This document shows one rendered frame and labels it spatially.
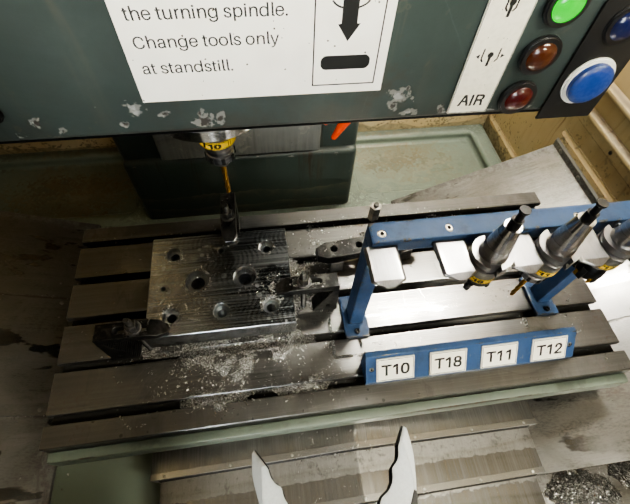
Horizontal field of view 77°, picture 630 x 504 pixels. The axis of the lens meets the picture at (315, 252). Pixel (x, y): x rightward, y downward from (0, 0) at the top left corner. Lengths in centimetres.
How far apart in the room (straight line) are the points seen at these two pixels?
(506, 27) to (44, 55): 27
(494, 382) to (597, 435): 34
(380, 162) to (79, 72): 145
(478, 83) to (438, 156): 144
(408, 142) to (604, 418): 115
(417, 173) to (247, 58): 142
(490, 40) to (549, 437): 101
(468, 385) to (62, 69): 84
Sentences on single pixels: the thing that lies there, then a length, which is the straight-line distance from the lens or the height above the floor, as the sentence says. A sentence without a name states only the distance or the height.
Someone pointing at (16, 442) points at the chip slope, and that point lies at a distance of 126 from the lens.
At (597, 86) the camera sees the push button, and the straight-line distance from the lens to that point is 36.
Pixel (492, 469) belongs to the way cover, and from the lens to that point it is 109.
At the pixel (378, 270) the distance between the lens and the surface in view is 60.
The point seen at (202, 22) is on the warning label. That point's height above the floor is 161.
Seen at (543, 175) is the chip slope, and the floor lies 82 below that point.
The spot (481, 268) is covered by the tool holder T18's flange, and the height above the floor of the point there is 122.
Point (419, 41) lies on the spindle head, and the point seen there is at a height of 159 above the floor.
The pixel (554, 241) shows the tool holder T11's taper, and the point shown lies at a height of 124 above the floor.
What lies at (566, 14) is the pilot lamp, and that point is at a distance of 31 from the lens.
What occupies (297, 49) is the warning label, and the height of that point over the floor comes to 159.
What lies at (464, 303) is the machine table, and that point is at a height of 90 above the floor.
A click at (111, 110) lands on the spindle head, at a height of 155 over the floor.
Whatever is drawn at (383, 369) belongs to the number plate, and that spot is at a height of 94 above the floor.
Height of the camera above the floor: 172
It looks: 57 degrees down
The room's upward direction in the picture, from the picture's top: 4 degrees clockwise
